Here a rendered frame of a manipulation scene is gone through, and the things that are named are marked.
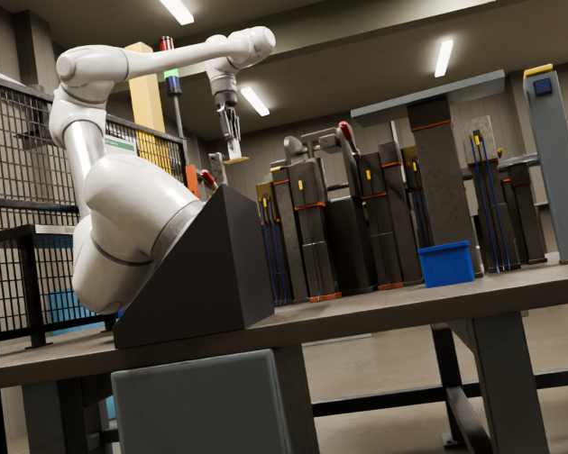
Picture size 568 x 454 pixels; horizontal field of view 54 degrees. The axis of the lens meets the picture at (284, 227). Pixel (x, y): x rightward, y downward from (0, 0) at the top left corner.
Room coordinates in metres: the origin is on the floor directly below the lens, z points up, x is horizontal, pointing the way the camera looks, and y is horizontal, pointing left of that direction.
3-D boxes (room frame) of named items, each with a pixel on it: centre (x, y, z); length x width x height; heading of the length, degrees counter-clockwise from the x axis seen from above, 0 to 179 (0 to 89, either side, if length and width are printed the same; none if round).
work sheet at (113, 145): (2.23, 0.61, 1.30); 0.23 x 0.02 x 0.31; 160
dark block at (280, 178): (1.66, -0.03, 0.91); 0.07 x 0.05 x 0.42; 160
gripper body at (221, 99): (1.95, 0.13, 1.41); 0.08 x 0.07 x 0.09; 160
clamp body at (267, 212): (1.69, 0.03, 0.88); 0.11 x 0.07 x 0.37; 160
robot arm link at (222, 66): (1.94, 0.12, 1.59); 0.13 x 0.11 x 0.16; 53
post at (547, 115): (1.30, -0.66, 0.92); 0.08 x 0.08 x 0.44; 70
